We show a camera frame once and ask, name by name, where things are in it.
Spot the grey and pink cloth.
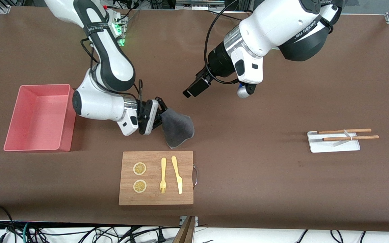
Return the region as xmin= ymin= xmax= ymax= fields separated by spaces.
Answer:
xmin=160 ymin=107 xmax=195 ymax=149

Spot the yellow plastic fork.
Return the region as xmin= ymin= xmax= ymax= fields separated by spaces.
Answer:
xmin=160 ymin=157 xmax=167 ymax=194

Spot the yellow plastic knife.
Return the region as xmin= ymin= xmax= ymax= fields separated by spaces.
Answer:
xmin=171 ymin=156 xmax=183 ymax=195

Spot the wooden cutting board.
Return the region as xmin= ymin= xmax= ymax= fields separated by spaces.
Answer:
xmin=119 ymin=151 xmax=198 ymax=206

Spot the pink plastic bin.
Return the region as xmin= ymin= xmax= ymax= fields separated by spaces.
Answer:
xmin=3 ymin=84 xmax=79 ymax=152

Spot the wooden beam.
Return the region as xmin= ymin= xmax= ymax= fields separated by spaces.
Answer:
xmin=173 ymin=216 xmax=195 ymax=243

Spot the white rack base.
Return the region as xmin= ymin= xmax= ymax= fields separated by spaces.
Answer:
xmin=307 ymin=130 xmax=361 ymax=153

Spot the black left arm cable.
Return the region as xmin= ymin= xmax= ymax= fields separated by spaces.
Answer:
xmin=204 ymin=0 xmax=240 ymax=85

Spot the black cable on table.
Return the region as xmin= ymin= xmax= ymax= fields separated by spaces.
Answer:
xmin=204 ymin=9 xmax=245 ymax=21

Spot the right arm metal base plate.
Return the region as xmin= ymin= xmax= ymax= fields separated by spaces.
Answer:
xmin=108 ymin=10 xmax=129 ymax=47

